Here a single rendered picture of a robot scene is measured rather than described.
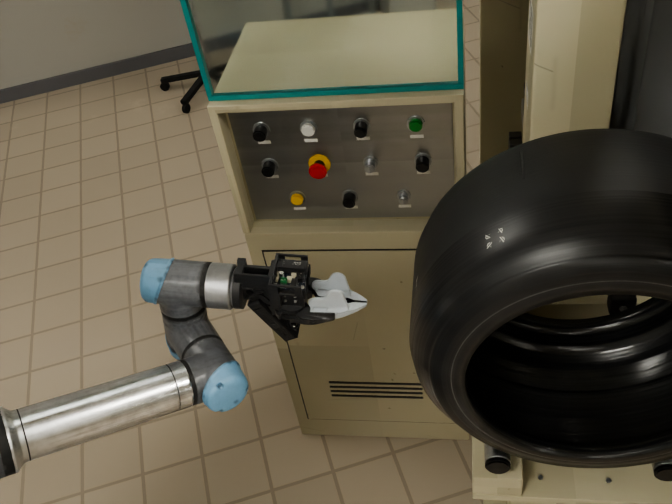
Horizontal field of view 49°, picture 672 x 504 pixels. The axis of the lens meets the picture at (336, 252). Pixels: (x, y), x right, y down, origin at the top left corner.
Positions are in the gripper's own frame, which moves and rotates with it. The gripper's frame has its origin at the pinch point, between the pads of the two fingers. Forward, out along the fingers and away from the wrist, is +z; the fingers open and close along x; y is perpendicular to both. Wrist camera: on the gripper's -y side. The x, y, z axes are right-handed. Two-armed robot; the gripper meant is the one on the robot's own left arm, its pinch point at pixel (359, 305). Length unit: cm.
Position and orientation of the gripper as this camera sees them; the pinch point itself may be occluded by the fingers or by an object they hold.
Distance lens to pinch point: 119.9
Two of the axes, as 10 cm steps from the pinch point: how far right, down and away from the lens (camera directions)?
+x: 1.2, -7.0, 7.0
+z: 9.9, 0.8, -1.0
